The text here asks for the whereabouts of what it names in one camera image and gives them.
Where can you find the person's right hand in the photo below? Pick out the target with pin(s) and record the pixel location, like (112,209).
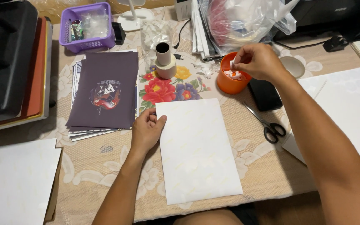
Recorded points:
(259,62)

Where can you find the person's left hand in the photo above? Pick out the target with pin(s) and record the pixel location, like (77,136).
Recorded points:
(145,132)

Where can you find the person's right fingers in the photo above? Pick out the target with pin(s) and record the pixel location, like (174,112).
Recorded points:
(241,57)

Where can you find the small white paper scrap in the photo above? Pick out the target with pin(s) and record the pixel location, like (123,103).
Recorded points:
(232,64)

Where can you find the white transfer paper sheet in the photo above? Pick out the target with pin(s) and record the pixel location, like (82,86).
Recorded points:
(198,153)

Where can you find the white paper scraps in cup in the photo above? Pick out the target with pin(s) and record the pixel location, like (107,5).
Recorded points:
(233,75)

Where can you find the orange plastic cup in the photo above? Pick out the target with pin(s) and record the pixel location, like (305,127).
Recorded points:
(228,84)

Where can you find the large clear plastic bag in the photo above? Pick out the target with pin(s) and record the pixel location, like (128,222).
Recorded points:
(242,22)

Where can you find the loose white paper scraps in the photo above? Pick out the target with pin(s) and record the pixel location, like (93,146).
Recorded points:
(206,70)

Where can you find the black smartphone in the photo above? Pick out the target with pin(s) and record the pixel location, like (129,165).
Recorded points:
(265,95)

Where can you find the pile of white envelopes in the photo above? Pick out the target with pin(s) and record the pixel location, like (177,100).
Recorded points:
(200,34)

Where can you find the small white bowl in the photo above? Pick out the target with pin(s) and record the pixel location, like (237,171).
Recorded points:
(293,67)

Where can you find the cream tape roll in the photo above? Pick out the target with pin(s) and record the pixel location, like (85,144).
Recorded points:
(166,70)

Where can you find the white cardboard box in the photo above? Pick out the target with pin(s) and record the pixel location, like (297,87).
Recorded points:
(182,9)

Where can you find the small cardboard-core tape roll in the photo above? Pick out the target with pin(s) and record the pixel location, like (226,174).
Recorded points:
(163,53)

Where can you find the clear bag of white pieces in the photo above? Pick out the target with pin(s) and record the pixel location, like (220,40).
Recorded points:
(153,32)

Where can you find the black printer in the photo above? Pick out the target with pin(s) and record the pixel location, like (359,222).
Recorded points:
(330,15)

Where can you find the floral lace tablecloth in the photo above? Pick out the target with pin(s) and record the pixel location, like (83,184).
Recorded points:
(261,165)

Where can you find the white lamp base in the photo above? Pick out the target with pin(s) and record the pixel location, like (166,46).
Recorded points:
(134,17)

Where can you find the large white dotted sheets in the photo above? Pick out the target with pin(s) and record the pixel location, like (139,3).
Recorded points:
(348,106)

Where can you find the black power adapter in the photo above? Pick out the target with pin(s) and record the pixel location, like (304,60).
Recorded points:
(119,32)

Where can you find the dark purple printed sheet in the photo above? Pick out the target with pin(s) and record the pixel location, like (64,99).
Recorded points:
(105,93)

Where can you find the clear plastic bags bundle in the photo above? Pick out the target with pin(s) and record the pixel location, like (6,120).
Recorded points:
(95,23)

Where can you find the purple plastic basket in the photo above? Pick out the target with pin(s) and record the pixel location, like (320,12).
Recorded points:
(86,42)

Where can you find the person's leg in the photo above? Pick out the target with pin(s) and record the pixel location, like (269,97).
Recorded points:
(208,217)

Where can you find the stack of printed sheets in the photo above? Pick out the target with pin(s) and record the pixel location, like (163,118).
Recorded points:
(75,70)

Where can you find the green striped sticker roll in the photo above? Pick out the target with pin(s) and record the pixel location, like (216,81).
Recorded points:
(76,29)

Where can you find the black heat press machine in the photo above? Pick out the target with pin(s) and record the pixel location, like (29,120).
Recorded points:
(5,59)

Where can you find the stack of white paper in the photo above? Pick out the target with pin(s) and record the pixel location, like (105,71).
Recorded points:
(14,184)

